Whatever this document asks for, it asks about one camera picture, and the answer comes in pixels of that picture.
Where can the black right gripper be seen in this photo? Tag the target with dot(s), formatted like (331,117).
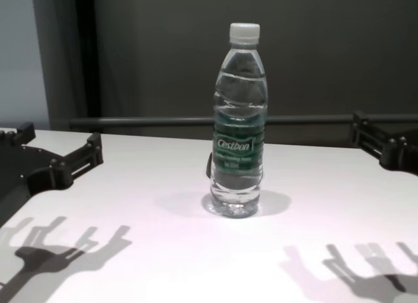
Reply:
(406,153)

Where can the dark vertical frame post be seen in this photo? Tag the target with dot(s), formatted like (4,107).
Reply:
(86,55)

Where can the thin grey horizontal rail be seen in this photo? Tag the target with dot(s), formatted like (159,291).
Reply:
(147,121)

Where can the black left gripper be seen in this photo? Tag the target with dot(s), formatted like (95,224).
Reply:
(23,169)

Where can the clear water bottle green label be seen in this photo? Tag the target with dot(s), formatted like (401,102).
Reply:
(240,172)

